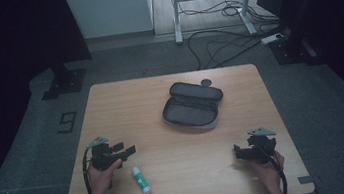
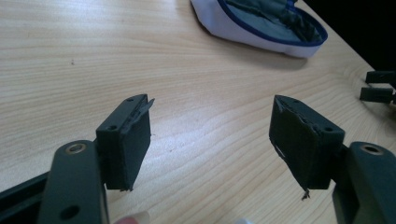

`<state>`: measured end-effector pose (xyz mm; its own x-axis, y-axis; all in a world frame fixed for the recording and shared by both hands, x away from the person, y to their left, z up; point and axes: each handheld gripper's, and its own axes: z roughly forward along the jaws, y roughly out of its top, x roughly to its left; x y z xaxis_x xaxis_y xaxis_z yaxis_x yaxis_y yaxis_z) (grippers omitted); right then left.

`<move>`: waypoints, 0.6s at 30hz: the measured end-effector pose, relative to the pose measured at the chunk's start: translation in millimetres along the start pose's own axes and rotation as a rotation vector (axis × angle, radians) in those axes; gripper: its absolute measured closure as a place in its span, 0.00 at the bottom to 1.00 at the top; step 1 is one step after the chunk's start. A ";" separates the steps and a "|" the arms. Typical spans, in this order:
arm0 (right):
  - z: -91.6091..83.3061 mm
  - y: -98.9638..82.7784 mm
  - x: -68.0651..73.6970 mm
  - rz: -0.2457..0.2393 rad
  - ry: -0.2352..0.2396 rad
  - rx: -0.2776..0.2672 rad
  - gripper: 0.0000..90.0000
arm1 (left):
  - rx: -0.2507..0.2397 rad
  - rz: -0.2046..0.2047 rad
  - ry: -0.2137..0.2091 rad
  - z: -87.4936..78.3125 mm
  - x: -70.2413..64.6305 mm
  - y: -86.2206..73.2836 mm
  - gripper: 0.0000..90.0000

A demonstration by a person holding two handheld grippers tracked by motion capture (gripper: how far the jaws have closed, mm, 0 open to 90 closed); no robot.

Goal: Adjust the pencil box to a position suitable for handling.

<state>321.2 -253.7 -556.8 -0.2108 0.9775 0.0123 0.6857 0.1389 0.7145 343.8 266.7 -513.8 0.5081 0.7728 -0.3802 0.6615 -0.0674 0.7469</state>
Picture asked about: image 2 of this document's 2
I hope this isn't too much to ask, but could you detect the pink and cream small object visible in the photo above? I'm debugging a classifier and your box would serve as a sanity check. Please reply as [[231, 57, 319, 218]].
[[113, 211, 151, 224]]

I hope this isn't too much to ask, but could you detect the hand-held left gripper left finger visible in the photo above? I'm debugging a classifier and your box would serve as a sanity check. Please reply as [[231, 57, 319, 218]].
[[36, 93, 155, 224]]

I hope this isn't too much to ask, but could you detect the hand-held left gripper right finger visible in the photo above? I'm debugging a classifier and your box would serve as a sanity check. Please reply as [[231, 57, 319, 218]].
[[268, 94, 396, 224]]

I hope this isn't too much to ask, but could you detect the white pouch with blue trim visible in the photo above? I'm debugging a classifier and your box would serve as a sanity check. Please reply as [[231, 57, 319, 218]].
[[190, 0, 329, 59]]

